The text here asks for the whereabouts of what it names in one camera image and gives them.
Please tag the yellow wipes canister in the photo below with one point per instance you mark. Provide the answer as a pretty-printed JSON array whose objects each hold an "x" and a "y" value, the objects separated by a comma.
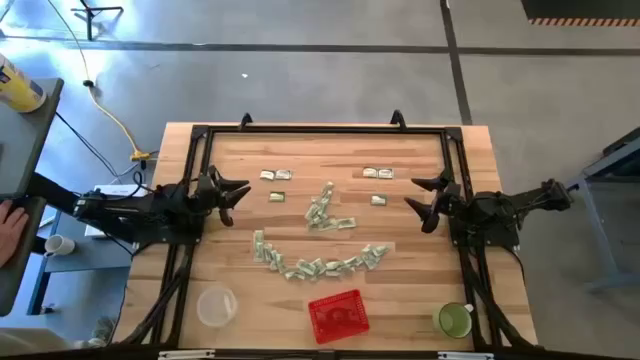
[{"x": 17, "y": 87}]

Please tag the red plastic slotted basket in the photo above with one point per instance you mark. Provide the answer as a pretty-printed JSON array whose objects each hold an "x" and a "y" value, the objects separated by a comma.
[{"x": 339, "y": 316}]

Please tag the blue grey low cart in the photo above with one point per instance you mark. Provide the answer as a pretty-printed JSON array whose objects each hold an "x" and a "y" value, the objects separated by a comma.
[{"x": 95, "y": 255}]

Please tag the person's hand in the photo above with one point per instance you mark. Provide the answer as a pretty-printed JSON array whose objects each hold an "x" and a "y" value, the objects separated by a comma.
[{"x": 11, "y": 227}]

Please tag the green mug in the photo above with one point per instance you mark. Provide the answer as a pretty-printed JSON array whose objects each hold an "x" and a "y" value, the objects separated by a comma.
[{"x": 452, "y": 321}]

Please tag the dark grey desk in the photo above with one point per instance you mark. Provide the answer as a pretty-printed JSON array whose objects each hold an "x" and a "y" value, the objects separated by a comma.
[{"x": 25, "y": 150}]

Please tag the silver bracket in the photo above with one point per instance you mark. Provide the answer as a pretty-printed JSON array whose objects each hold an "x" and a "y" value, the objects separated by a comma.
[
  {"x": 466, "y": 355},
  {"x": 186, "y": 354}
]

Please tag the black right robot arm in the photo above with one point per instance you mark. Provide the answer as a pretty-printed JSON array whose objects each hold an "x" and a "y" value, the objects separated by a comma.
[{"x": 492, "y": 210}]

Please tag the blue grey metal table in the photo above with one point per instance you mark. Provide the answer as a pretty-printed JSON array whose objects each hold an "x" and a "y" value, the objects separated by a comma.
[{"x": 620, "y": 157}]

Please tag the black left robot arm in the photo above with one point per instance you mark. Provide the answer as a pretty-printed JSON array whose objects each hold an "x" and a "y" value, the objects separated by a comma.
[{"x": 150, "y": 212}]

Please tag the white mug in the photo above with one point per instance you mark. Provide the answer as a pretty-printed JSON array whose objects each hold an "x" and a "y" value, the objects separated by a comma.
[{"x": 59, "y": 245}]

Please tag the black desk leg bar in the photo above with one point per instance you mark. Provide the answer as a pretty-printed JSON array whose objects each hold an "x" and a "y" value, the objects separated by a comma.
[{"x": 55, "y": 192}]

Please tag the black mat hazard stripe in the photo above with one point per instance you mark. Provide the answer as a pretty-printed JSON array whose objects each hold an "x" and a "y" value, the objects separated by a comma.
[{"x": 575, "y": 9}]

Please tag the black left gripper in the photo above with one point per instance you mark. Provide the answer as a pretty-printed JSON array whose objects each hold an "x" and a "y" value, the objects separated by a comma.
[{"x": 206, "y": 192}]

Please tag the black tripod stand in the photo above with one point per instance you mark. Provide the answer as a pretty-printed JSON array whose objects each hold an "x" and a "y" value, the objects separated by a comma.
[{"x": 90, "y": 20}]

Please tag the clear round plastic container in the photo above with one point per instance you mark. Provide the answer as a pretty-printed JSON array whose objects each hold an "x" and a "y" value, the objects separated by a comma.
[{"x": 216, "y": 306}]

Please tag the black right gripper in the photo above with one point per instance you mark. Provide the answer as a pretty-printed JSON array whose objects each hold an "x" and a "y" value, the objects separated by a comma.
[{"x": 447, "y": 197}]

